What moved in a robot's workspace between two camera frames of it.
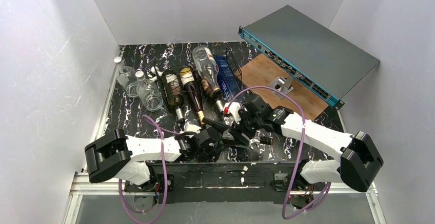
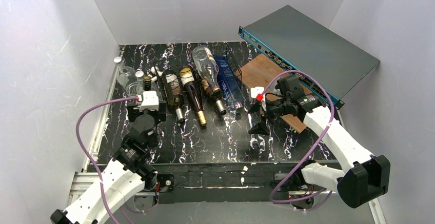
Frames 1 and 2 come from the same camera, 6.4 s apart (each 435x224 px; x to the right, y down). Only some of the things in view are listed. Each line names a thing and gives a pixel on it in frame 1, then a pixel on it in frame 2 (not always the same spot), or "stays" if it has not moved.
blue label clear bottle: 229,84 stays
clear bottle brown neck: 208,66 stays
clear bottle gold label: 267,140 to 146,83
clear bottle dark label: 149,93 to 136,88
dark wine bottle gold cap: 187,78 stays
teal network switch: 327,64 stays
